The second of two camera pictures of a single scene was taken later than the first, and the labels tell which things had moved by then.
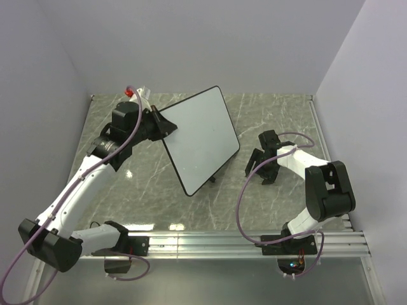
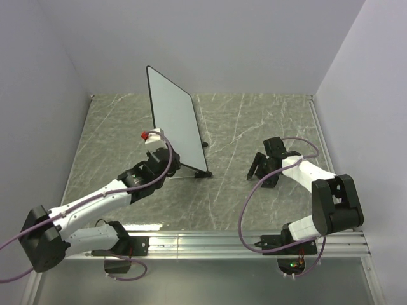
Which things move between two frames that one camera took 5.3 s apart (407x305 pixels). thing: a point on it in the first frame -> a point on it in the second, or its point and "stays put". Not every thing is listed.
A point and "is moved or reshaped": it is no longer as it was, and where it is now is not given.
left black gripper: [165, 127] -> [175, 166]
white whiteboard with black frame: [205, 138] is moved or reshaped
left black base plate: [133, 245] stays put
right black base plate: [299, 246] stays put
